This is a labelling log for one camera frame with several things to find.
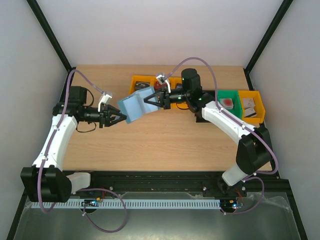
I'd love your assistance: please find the teal leather card holder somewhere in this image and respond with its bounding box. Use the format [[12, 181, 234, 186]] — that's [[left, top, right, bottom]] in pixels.
[[117, 86, 160, 124]]

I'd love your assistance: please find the white pink credit card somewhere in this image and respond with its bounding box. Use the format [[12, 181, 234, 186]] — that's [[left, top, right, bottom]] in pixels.
[[243, 107, 257, 118]]

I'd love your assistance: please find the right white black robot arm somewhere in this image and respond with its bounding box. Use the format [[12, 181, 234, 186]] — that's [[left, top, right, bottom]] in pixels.
[[143, 68, 275, 196]]

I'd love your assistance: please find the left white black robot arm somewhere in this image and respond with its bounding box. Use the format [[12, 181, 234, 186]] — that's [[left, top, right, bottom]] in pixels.
[[20, 86, 127, 203]]

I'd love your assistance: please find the black card stack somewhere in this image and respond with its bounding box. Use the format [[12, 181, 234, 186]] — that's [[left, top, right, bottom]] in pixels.
[[134, 81, 150, 91]]

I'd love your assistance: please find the red white card stack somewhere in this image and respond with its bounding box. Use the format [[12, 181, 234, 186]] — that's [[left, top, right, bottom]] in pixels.
[[220, 98, 234, 110]]

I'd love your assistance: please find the white pink card stack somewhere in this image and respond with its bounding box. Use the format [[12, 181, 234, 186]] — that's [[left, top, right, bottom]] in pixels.
[[242, 97, 255, 109]]

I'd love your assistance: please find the orange bin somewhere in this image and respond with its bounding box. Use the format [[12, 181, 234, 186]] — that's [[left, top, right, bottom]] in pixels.
[[169, 77, 188, 109], [238, 90, 266, 124], [129, 75, 154, 94], [152, 78, 162, 88]]

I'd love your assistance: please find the black bin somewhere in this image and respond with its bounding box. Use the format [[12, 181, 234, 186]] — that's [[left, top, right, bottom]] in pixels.
[[194, 90, 215, 123]]

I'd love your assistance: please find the green bin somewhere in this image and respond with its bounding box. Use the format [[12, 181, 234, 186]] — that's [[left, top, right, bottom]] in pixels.
[[217, 89, 243, 119]]

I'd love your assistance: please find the far right orange bin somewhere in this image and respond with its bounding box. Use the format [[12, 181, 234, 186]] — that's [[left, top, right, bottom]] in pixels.
[[238, 90, 266, 124]]

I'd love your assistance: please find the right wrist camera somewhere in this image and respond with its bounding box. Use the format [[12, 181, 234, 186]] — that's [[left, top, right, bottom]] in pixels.
[[155, 72, 171, 93]]

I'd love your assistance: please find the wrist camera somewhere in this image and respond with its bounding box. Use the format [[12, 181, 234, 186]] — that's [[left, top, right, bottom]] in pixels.
[[155, 72, 171, 93], [97, 91, 113, 112]]

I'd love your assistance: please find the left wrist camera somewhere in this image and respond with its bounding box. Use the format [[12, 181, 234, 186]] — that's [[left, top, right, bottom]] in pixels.
[[97, 91, 113, 112]]

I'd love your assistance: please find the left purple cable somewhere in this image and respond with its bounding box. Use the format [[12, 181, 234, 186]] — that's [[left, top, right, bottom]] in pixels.
[[36, 69, 128, 234]]

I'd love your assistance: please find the purple cable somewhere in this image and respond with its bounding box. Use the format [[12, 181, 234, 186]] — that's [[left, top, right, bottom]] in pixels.
[[164, 57, 280, 216], [36, 69, 128, 234]]

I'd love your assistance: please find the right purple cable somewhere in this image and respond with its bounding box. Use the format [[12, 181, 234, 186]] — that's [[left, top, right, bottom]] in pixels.
[[164, 57, 280, 216]]

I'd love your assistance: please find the light blue cable duct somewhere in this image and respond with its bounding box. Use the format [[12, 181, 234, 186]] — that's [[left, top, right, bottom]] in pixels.
[[31, 197, 221, 209]]

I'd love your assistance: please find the left black frame post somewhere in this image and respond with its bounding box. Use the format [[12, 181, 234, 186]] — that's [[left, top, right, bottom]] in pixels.
[[26, 0, 76, 73]]

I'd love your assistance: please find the black frame post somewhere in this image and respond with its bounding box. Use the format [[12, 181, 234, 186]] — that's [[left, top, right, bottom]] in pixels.
[[244, 0, 294, 75], [26, 0, 76, 73]]

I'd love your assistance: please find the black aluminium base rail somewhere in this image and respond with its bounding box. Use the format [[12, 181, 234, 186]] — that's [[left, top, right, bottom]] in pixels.
[[56, 170, 292, 198]]

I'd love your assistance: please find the right black frame post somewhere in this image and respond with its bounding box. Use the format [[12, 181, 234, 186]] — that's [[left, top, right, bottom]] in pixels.
[[244, 0, 294, 75]]

